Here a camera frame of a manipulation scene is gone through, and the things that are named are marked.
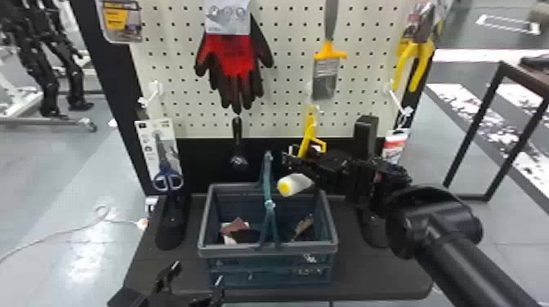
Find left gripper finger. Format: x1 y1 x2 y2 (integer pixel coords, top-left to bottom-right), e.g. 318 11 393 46
150 260 184 298
208 274 227 307

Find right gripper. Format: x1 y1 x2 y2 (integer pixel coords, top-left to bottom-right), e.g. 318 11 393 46
281 149 358 195

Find yellow paint roller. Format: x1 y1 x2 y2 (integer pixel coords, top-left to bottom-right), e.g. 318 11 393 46
275 104 328 198

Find brown brush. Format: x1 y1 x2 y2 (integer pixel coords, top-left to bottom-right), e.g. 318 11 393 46
291 213 317 242

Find white pegboard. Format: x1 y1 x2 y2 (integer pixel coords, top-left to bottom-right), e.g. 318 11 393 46
70 0 457 252

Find blue basket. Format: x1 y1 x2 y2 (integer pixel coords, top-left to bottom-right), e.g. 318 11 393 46
196 149 339 290

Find brown packet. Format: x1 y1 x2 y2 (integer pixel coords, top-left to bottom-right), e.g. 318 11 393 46
220 216 263 246

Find black hand tool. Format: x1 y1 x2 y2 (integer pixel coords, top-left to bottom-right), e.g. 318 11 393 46
229 115 250 173

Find white tube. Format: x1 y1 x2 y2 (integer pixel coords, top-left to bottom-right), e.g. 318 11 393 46
381 127 412 167

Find yellow paint brush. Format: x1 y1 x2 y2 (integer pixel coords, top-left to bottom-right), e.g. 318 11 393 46
310 0 349 102

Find blue scissors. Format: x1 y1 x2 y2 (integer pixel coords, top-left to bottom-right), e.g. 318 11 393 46
133 118 185 193

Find red and black gloves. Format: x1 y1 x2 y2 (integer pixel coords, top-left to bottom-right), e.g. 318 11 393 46
194 0 275 115

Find yellow pliers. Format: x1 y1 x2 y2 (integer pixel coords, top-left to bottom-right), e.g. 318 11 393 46
391 1 448 94

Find dark side table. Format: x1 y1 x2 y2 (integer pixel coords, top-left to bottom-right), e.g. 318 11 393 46
441 55 549 202

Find yellow tape measure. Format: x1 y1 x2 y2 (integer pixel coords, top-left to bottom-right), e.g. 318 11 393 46
94 0 145 44

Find white cable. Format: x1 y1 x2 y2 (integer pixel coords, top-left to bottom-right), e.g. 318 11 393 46
0 204 150 265

